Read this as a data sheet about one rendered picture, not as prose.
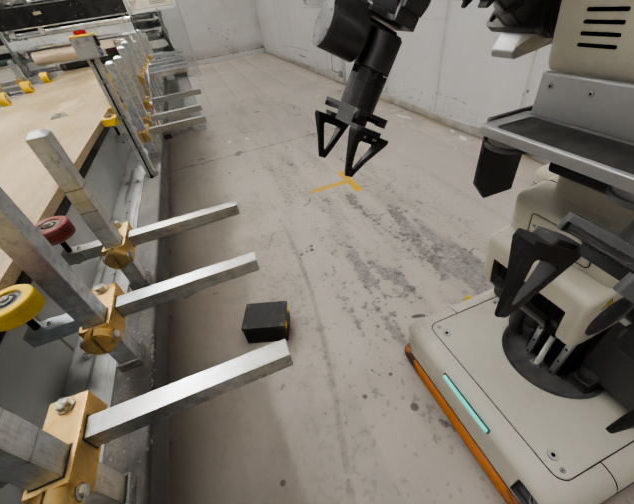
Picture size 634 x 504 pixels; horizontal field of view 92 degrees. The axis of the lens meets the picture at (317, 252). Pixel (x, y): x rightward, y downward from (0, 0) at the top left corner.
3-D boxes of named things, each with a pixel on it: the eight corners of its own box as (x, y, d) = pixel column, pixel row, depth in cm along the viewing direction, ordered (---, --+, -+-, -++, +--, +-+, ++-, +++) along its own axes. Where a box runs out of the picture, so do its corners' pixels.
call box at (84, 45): (106, 57, 112) (93, 31, 107) (103, 59, 107) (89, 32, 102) (85, 61, 111) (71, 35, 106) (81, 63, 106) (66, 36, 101)
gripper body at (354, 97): (353, 121, 46) (374, 66, 42) (322, 106, 53) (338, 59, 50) (384, 132, 49) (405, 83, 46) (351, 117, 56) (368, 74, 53)
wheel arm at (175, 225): (238, 211, 87) (234, 198, 85) (241, 217, 85) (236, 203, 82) (72, 261, 79) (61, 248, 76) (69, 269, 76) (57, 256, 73)
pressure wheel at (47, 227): (71, 275, 73) (36, 236, 66) (53, 267, 76) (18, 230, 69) (101, 254, 78) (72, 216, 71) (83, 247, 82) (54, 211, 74)
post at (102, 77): (157, 172, 140) (100, 56, 111) (157, 176, 136) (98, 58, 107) (147, 174, 139) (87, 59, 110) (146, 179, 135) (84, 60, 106)
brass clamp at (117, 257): (140, 235, 84) (130, 220, 81) (136, 264, 74) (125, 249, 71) (116, 242, 83) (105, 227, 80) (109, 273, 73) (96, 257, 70)
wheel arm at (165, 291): (257, 263, 69) (252, 249, 66) (261, 273, 66) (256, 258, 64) (42, 336, 60) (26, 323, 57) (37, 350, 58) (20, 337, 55)
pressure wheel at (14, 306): (17, 362, 55) (-39, 324, 48) (35, 327, 61) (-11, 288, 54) (64, 349, 56) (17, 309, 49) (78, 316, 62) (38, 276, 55)
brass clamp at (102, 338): (131, 296, 66) (119, 280, 63) (125, 347, 56) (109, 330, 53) (101, 307, 65) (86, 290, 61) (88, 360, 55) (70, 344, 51)
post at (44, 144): (161, 294, 89) (48, 125, 58) (161, 302, 87) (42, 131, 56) (148, 298, 89) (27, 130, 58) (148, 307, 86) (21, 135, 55)
